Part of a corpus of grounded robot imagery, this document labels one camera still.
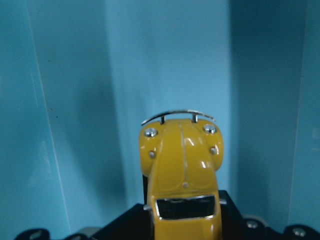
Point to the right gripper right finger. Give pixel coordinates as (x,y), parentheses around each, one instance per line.
(237,227)

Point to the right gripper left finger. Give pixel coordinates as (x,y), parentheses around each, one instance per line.
(134,224)

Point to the yellow toy beetle car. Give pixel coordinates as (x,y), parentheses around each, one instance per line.
(179,159)

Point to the light blue plastic bin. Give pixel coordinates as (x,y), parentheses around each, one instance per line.
(77,78)

